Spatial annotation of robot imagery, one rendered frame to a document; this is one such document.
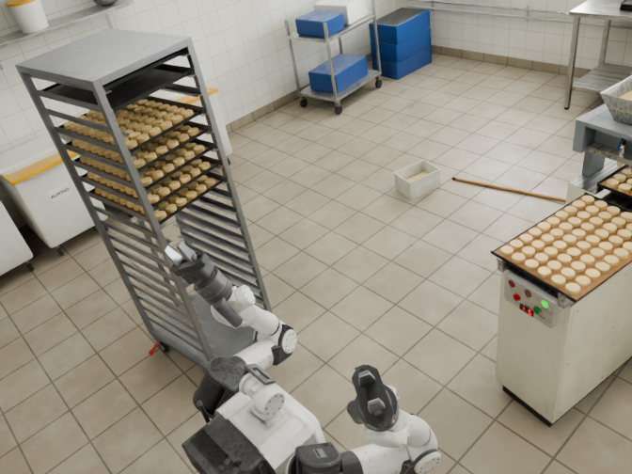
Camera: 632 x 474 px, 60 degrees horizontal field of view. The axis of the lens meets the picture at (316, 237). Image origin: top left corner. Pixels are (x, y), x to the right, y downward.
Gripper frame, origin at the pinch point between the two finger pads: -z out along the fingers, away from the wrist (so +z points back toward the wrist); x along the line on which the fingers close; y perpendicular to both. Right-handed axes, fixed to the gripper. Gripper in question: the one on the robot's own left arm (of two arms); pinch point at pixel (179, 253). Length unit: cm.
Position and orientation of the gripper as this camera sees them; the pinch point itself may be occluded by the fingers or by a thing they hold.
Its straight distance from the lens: 153.3
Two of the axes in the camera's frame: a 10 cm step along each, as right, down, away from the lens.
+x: 8.1, -2.4, -5.4
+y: -2.4, 7.1, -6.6
